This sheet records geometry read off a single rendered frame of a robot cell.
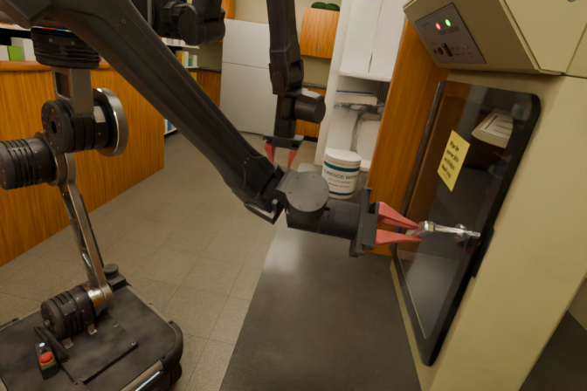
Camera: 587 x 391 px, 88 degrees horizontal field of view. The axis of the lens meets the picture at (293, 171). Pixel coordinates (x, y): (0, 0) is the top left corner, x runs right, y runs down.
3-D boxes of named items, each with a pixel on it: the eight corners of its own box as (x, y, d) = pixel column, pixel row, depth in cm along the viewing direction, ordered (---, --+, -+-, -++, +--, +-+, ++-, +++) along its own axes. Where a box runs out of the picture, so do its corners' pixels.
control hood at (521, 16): (449, 69, 59) (466, 11, 56) (567, 76, 29) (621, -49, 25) (389, 60, 60) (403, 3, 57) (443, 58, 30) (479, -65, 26)
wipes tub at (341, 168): (352, 188, 121) (360, 152, 115) (354, 202, 108) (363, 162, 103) (320, 181, 122) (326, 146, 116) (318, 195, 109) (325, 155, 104)
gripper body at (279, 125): (300, 147, 79) (304, 120, 76) (261, 141, 80) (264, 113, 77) (302, 141, 85) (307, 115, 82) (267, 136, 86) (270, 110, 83)
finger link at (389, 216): (430, 209, 45) (366, 198, 45) (428, 259, 42) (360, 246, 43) (414, 218, 51) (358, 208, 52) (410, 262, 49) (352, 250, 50)
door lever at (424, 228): (434, 248, 49) (435, 232, 50) (465, 242, 40) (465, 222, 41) (400, 242, 49) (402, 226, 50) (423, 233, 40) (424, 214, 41)
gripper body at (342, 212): (376, 187, 46) (328, 179, 47) (368, 256, 43) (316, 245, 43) (367, 198, 52) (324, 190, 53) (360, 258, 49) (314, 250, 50)
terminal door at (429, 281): (393, 252, 73) (445, 79, 59) (429, 373, 44) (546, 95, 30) (390, 251, 73) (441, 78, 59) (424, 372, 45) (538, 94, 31)
